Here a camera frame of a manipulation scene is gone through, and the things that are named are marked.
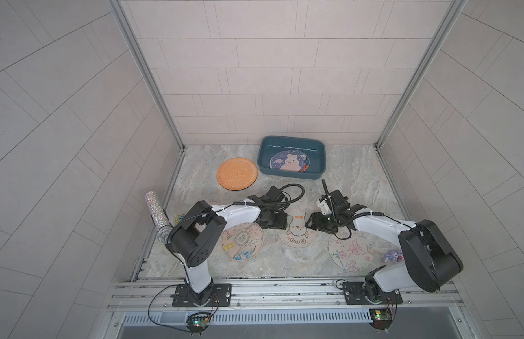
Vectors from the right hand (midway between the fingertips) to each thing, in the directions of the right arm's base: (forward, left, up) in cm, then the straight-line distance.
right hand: (310, 226), depth 88 cm
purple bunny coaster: (+35, +4, +2) cm, 35 cm away
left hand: (+2, +10, 0) cm, 10 cm away
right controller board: (-32, -18, -2) cm, 37 cm away
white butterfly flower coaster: (-11, -14, 0) cm, 17 cm away
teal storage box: (+44, +15, +5) cm, 47 cm away
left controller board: (-30, +41, +4) cm, 51 cm away
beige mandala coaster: (-5, +28, +1) cm, 28 cm away
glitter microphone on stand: (-4, +51, +25) cm, 57 cm away
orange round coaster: (+29, +32, +2) cm, 43 cm away
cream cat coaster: (-3, +6, +1) cm, 7 cm away
